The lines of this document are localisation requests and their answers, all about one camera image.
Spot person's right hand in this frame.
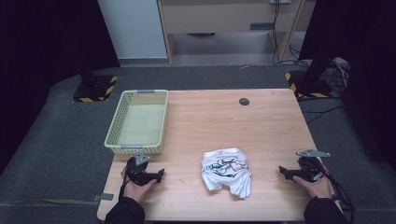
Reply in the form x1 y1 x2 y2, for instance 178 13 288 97
292 165 333 200

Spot black hanging cable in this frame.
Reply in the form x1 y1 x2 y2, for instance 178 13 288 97
272 0 310 67

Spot dark curtain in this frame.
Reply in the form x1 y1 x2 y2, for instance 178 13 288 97
298 0 396 171
0 0 121 175

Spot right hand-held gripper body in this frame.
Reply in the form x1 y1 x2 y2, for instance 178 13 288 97
295 148 332 183

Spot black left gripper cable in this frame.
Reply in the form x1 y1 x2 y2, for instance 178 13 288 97
118 167 131 201

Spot white cabinet panel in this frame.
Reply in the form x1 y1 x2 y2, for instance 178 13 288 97
97 0 169 60

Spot pale green plastic basket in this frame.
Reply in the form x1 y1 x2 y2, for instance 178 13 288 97
104 89 169 156

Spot grey desk handle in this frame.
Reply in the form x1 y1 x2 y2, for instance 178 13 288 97
249 21 276 31

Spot white printed t-shirt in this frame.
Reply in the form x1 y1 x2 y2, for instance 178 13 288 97
200 147 252 200

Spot black stand base hazard stripes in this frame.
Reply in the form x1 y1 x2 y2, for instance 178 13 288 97
284 70 332 100
72 74 119 104

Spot light wooden desk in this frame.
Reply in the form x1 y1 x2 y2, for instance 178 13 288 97
157 0 316 63

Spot grey tape strip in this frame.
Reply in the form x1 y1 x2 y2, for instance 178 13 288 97
92 192 115 202

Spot tangled cable bundle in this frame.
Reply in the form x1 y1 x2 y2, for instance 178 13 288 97
323 56 350 91

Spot black floor cable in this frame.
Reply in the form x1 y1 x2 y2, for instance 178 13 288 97
300 104 346 124

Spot person's left hand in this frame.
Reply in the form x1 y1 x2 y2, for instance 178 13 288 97
120 167 159 205

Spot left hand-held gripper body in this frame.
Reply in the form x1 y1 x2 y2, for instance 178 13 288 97
125 152 157 187

